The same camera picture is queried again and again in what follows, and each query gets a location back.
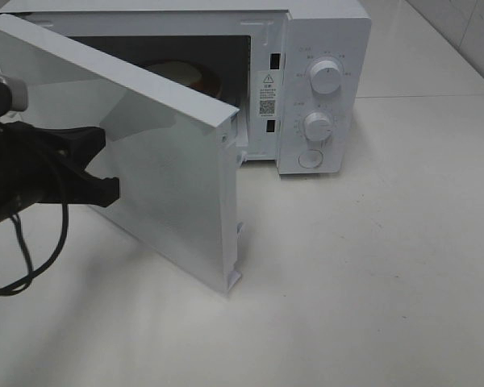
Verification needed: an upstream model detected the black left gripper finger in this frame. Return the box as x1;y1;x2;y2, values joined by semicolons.
74;169;119;208
52;127;106;161

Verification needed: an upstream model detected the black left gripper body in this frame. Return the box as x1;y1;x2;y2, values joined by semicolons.
0;121;90;218

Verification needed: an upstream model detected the white microwave door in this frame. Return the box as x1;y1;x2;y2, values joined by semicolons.
0;15;239;293

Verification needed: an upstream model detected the toast sandwich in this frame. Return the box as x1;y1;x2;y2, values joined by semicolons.
144;60;203;90

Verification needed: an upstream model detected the pink round plate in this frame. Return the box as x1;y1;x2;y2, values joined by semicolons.
191;63;223;99

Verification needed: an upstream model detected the round door release button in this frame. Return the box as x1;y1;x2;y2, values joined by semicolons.
298;149;323;169

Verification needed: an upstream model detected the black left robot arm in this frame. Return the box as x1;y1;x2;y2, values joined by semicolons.
0;121;120;222

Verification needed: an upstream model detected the white warning label sticker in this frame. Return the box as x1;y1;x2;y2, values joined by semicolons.
257;71;277;117

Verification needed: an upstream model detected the white microwave oven body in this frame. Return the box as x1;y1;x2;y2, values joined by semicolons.
0;1;371;175

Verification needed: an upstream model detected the lower white timer knob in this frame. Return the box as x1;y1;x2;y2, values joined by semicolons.
303;112;333;142

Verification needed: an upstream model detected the upper white power knob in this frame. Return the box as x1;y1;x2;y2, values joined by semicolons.
308;57;342;95

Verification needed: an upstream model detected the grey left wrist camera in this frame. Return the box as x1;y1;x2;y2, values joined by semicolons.
0;73;28;117

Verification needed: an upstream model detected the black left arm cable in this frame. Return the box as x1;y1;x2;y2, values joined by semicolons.
0;120;72;302

